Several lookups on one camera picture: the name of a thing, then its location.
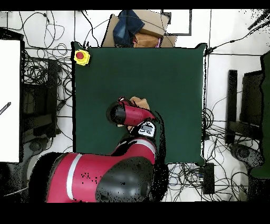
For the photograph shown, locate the tan terry towel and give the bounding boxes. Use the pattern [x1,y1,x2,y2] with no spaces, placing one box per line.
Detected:
[117,96,151,132]

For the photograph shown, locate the dark green table cloth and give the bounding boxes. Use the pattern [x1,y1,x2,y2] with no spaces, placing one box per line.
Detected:
[71,41,208,166]

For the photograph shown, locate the tan towel in box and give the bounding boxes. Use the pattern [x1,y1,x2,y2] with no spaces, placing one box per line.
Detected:
[133,32,160,48]

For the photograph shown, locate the yellow emergency stop button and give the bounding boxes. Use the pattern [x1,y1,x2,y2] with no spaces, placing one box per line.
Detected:
[73,49,91,66]

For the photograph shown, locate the blue denim jeans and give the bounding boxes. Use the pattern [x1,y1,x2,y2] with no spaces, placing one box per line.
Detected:
[112,10,146,48]

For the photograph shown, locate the black equipment rack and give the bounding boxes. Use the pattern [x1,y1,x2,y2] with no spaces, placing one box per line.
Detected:
[21,59,59,142]

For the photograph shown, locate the brown cardboard box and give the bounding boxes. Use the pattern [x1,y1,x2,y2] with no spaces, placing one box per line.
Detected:
[101,9,178,48]

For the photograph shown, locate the grey stand base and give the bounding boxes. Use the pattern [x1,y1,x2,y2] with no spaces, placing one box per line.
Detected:
[22,137,50,161]
[229,143,264,170]

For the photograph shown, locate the long black floor bar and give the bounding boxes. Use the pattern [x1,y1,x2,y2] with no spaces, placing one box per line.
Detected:
[225,69,238,145]

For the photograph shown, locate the black power strip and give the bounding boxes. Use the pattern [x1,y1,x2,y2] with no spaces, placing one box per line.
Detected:
[202,162,215,195]

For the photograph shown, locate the black panel stand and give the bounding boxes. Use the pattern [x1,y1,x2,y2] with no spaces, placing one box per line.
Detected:
[240,70,264,127]

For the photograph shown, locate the green cloth on stand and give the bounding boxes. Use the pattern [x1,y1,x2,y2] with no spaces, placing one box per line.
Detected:
[249,50,270,179]

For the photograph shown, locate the black rectangular floor frame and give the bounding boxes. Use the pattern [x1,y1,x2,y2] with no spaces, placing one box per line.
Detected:
[161,9,192,36]

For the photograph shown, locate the thin black looped cable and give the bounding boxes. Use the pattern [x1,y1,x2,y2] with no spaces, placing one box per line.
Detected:
[18,11,51,49]

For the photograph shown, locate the black cable with connector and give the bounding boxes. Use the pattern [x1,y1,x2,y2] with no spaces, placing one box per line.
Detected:
[204,21,270,56]

